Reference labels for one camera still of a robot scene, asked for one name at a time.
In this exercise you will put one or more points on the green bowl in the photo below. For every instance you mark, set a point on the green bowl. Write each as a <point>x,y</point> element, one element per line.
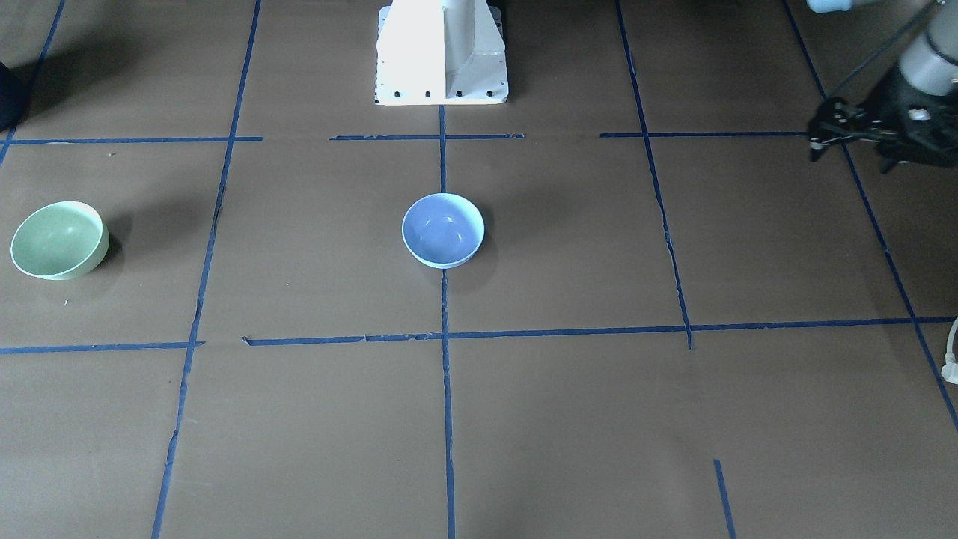
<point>60,242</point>

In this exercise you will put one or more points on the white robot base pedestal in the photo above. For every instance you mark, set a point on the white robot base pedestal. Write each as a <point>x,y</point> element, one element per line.
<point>440,53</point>

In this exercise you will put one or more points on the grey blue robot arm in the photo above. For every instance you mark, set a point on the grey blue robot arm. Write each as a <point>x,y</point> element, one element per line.
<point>929,63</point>

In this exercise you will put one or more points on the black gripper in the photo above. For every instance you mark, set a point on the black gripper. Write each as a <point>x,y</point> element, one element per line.
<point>895,106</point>

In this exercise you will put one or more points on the blue bowl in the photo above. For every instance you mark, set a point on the blue bowl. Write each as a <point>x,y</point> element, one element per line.
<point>443,230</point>

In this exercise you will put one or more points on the dark object at edge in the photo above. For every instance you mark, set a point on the dark object at edge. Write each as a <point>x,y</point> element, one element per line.
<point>13,98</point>

